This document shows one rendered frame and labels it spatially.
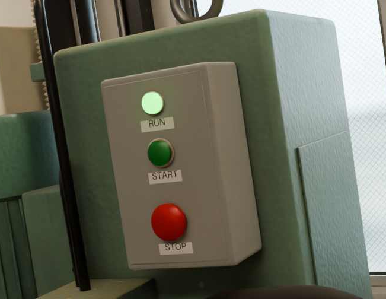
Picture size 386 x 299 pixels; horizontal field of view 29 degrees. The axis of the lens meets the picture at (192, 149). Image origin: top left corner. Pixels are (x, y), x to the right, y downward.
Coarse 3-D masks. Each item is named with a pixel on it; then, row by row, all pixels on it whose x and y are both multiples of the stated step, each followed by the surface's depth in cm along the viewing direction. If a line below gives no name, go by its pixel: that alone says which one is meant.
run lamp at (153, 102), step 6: (144, 96) 59; (150, 96) 58; (156, 96) 58; (162, 96) 58; (144, 102) 59; (150, 102) 58; (156, 102) 58; (162, 102) 58; (144, 108) 59; (150, 108) 58; (156, 108) 58; (162, 108) 58; (150, 114) 59; (156, 114) 59
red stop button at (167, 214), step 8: (160, 208) 59; (168, 208) 58; (176, 208) 58; (152, 216) 59; (160, 216) 59; (168, 216) 58; (176, 216) 58; (184, 216) 58; (152, 224) 59; (160, 224) 59; (168, 224) 58; (176, 224) 58; (184, 224) 58; (160, 232) 59; (168, 232) 58; (176, 232) 58; (168, 240) 59
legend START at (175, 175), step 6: (150, 174) 60; (156, 174) 59; (162, 174) 59; (168, 174) 59; (174, 174) 59; (180, 174) 58; (150, 180) 60; (156, 180) 60; (162, 180) 59; (168, 180) 59; (174, 180) 59; (180, 180) 59
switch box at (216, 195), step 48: (192, 96) 57; (144, 144) 60; (192, 144) 58; (240, 144) 61; (144, 192) 60; (192, 192) 58; (240, 192) 60; (144, 240) 61; (192, 240) 59; (240, 240) 59
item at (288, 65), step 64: (64, 64) 70; (128, 64) 67; (256, 64) 61; (320, 64) 73; (256, 128) 62; (320, 128) 70; (256, 192) 62; (320, 192) 68; (256, 256) 63; (320, 256) 66
